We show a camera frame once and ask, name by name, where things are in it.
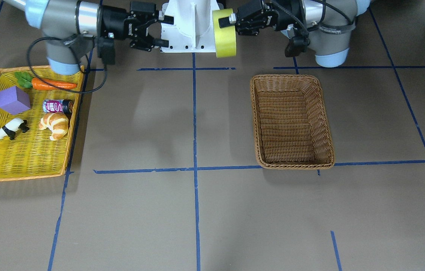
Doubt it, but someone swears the brown wicker basket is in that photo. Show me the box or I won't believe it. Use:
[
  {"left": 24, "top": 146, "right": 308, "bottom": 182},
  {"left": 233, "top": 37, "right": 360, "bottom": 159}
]
[{"left": 250, "top": 74, "right": 335, "bottom": 170}]

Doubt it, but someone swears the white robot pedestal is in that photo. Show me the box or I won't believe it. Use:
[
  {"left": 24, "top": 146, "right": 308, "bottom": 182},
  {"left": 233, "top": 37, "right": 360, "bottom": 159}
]
[{"left": 161, "top": 0, "right": 225, "bottom": 53}]

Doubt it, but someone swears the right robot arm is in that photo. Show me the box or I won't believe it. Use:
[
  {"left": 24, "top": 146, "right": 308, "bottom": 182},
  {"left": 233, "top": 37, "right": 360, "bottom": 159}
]
[{"left": 7, "top": 0, "right": 174, "bottom": 75}]

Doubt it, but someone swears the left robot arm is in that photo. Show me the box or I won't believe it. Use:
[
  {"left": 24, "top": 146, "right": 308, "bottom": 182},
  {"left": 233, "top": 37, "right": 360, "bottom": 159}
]
[{"left": 212, "top": 0, "right": 371, "bottom": 68}]

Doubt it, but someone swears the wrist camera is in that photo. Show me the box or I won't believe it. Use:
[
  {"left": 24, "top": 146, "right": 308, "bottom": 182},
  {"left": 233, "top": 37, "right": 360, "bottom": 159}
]
[
  {"left": 96, "top": 37, "right": 116, "bottom": 65},
  {"left": 284, "top": 36, "right": 310, "bottom": 57}
]

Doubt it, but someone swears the yellow tape roll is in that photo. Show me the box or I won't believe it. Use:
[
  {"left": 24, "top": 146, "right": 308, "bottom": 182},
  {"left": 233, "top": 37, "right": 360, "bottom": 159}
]
[{"left": 212, "top": 9, "right": 237, "bottom": 58}]

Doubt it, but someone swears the small drink can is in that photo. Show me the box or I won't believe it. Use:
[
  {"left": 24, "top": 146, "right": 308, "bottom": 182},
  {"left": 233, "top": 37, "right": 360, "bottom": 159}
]
[{"left": 42, "top": 99, "right": 74, "bottom": 114}]

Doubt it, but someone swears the yellow woven basket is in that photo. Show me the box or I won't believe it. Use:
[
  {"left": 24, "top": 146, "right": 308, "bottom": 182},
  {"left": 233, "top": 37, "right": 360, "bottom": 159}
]
[{"left": 0, "top": 65, "right": 84, "bottom": 181}]

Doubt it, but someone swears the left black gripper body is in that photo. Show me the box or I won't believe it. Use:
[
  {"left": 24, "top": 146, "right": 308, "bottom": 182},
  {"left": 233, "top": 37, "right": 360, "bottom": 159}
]
[{"left": 235, "top": 0, "right": 305, "bottom": 36}]

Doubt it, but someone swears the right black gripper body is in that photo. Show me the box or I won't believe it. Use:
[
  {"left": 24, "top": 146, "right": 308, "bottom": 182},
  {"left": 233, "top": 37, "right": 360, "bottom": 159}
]
[{"left": 99, "top": 2, "right": 159, "bottom": 51}]

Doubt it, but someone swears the purple foam cube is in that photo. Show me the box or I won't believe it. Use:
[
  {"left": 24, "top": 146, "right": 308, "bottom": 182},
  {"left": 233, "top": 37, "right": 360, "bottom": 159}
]
[{"left": 0, "top": 86, "right": 31, "bottom": 115}]

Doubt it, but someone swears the toy croissant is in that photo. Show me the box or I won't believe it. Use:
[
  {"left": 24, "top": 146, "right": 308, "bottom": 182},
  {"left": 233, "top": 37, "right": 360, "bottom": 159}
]
[{"left": 38, "top": 113, "right": 69, "bottom": 141}]

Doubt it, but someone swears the orange toy carrot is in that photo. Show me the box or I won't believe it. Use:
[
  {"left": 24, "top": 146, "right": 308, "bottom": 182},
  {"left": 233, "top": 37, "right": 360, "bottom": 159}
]
[{"left": 13, "top": 72, "right": 78, "bottom": 91}]

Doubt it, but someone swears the toy panda figure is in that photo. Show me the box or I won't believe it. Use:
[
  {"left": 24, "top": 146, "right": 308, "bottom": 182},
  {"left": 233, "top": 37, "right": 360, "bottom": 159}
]
[{"left": 0, "top": 118, "right": 29, "bottom": 140}]

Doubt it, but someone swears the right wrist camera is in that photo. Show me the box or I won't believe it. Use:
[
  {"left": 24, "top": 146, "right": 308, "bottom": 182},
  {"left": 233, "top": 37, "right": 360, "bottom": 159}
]
[{"left": 96, "top": 37, "right": 116, "bottom": 65}]

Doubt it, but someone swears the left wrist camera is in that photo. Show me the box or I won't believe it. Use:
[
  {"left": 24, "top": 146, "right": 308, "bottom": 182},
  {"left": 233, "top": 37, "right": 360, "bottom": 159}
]
[{"left": 284, "top": 36, "right": 310, "bottom": 57}]

